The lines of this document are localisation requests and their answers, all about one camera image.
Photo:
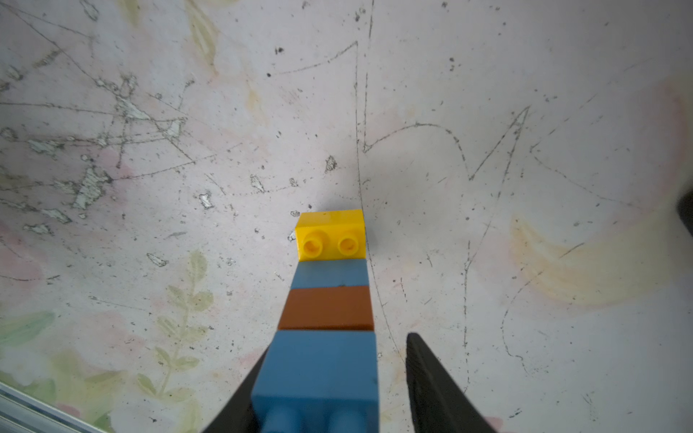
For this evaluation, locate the light blue long lego brick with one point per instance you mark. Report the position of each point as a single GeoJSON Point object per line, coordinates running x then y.
{"type": "Point", "coordinates": [318, 381]}

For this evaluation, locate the brown square lego brick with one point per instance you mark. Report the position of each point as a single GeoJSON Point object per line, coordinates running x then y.
{"type": "Point", "coordinates": [330, 308]}

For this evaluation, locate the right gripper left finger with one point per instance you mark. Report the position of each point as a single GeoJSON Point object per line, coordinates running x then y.
{"type": "Point", "coordinates": [238, 415]}

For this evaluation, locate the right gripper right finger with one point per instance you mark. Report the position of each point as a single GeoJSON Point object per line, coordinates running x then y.
{"type": "Point", "coordinates": [437, 403]}

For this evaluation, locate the aluminium mounting rail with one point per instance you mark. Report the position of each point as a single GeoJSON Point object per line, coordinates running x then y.
{"type": "Point", "coordinates": [20, 413]}

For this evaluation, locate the light blue square lego brick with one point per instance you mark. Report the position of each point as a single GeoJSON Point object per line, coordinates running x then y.
{"type": "Point", "coordinates": [326, 274]}

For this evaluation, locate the yellow long lego brick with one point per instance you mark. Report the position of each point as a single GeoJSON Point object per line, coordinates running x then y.
{"type": "Point", "coordinates": [331, 235]}

